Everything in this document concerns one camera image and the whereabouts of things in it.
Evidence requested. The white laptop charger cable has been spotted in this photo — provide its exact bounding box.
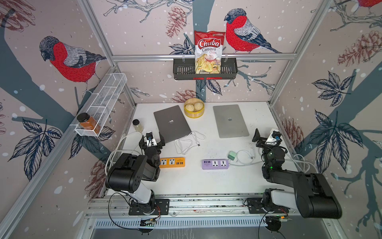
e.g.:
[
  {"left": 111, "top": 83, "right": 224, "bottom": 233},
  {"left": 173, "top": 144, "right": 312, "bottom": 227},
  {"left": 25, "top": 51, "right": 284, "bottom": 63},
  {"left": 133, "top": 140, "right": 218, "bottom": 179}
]
[
  {"left": 173, "top": 130, "right": 207, "bottom": 155},
  {"left": 235, "top": 143, "right": 257, "bottom": 165}
]

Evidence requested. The white right power strip cord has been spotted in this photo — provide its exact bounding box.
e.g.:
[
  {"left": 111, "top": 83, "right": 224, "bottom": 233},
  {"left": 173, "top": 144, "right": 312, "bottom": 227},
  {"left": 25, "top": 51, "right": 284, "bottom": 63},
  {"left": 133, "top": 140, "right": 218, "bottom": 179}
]
[{"left": 229, "top": 153, "right": 318, "bottom": 174}]

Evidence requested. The white power strip cord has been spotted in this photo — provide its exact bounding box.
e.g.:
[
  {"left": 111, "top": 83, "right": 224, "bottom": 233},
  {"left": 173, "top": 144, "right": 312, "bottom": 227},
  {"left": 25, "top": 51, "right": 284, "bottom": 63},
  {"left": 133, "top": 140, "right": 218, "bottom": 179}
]
[
  {"left": 105, "top": 131, "right": 144, "bottom": 177},
  {"left": 229, "top": 153, "right": 318, "bottom": 174}
]

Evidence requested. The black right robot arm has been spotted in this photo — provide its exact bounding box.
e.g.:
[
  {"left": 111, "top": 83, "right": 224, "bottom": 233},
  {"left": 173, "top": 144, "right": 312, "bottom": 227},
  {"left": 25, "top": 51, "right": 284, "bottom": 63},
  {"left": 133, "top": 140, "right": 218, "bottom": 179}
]
[{"left": 252, "top": 129, "right": 342, "bottom": 219}]

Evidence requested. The yellow bamboo steamer basket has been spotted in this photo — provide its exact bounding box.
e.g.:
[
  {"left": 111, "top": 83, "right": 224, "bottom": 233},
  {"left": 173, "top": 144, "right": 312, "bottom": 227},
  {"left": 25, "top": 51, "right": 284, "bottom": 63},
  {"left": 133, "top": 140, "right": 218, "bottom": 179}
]
[{"left": 184, "top": 98, "right": 205, "bottom": 119}]

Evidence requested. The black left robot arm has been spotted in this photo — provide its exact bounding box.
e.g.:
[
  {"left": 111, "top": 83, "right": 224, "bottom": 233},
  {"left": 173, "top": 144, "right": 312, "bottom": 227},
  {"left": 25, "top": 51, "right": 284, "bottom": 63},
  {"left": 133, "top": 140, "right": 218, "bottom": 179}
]
[{"left": 104, "top": 132, "right": 165, "bottom": 215}]

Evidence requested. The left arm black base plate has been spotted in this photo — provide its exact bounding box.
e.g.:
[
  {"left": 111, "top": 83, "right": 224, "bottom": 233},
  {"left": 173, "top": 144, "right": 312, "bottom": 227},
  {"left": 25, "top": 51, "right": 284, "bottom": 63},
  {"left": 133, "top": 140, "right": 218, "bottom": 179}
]
[{"left": 128, "top": 199, "right": 170, "bottom": 216}]

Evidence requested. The black-lid glass jar on table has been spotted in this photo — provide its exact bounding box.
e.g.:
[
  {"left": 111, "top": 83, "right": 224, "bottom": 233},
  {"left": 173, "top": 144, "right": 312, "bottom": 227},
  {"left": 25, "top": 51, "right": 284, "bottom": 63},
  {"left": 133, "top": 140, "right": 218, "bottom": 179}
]
[{"left": 132, "top": 119, "right": 144, "bottom": 133}]

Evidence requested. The Chuba cassava chips bag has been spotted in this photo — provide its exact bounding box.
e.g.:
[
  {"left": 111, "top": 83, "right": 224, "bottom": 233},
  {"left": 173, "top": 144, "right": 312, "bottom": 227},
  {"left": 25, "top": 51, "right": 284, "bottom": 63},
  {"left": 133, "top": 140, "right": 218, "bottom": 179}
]
[{"left": 194, "top": 31, "right": 225, "bottom": 74}]

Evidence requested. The silver laptop on right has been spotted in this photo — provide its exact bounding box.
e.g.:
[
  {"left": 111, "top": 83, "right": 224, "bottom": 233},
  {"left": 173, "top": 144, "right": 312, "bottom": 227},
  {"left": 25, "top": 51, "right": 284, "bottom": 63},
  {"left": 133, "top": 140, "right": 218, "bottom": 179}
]
[{"left": 213, "top": 105, "right": 249, "bottom": 138}]

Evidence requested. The black wire wall basket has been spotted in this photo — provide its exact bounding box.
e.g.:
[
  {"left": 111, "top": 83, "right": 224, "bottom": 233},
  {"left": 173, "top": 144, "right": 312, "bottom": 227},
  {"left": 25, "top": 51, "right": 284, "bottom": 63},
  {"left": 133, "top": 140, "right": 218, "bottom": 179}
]
[{"left": 173, "top": 58, "right": 238, "bottom": 80}]

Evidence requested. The dark grey laptop on left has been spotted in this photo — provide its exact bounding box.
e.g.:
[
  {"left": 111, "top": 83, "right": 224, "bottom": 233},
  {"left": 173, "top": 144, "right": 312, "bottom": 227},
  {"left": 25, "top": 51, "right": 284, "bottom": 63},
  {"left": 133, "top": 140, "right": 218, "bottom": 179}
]
[{"left": 154, "top": 105, "right": 192, "bottom": 143}]

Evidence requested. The white bun in steamer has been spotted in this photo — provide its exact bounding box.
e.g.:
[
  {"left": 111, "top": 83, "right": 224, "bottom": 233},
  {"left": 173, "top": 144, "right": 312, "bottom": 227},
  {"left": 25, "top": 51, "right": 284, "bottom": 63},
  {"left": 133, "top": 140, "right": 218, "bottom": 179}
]
[
  {"left": 185, "top": 104, "right": 195, "bottom": 112},
  {"left": 194, "top": 102, "right": 204, "bottom": 111}
]

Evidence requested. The white wire wall shelf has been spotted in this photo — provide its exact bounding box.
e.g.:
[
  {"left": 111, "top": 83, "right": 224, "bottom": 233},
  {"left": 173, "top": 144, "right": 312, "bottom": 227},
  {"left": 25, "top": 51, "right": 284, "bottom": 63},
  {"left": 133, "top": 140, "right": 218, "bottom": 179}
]
[{"left": 75, "top": 73, "right": 127, "bottom": 138}]

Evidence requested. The orange power strip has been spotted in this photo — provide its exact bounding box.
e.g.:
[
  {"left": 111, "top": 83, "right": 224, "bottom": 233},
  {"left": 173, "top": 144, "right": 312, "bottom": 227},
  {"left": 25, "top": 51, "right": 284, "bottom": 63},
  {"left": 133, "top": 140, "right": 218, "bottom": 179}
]
[{"left": 159, "top": 157, "right": 186, "bottom": 168}]

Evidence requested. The orange jar on shelf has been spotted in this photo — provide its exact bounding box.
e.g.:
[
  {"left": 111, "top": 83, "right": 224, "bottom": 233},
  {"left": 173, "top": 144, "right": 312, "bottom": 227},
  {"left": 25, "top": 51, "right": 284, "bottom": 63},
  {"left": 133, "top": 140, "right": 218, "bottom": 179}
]
[{"left": 77, "top": 113, "right": 101, "bottom": 134}]

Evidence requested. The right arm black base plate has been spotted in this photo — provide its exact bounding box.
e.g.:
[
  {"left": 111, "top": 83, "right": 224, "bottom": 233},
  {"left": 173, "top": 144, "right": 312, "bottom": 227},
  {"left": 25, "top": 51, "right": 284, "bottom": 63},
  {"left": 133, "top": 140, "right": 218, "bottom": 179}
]
[{"left": 243, "top": 198, "right": 289, "bottom": 214}]

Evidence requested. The green usb charger adapter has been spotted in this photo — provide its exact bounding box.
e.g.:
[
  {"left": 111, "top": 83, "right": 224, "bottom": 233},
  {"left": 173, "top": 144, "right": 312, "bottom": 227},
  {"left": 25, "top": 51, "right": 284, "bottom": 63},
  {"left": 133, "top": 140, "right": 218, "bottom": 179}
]
[{"left": 227, "top": 151, "right": 237, "bottom": 161}]

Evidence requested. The purple power strip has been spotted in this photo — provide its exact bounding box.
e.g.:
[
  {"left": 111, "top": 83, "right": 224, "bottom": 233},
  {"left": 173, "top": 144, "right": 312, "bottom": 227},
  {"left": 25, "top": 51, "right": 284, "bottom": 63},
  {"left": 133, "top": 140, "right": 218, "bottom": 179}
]
[{"left": 202, "top": 159, "right": 229, "bottom": 170}]

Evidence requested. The white left power strip cord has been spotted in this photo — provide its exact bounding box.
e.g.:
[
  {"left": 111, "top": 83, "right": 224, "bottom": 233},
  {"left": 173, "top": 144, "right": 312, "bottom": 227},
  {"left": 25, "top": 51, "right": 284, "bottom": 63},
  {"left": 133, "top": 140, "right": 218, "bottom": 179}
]
[{"left": 105, "top": 131, "right": 144, "bottom": 177}]

